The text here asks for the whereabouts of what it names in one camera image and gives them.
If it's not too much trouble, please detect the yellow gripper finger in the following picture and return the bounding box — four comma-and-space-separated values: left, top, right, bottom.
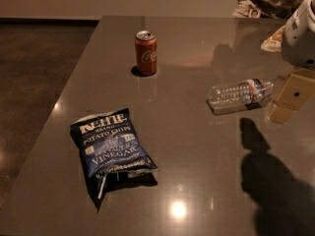
268, 69, 315, 124

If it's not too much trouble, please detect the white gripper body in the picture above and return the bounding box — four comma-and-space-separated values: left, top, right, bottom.
282, 0, 315, 69

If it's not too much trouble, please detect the red coke can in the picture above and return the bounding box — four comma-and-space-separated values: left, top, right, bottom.
135, 30, 157, 76

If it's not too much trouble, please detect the clear plastic water bottle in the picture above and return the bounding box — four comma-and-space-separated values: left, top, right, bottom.
208, 79, 274, 116

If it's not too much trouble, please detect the blue potato chips bag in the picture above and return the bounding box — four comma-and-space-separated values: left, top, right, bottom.
70, 108, 158, 199

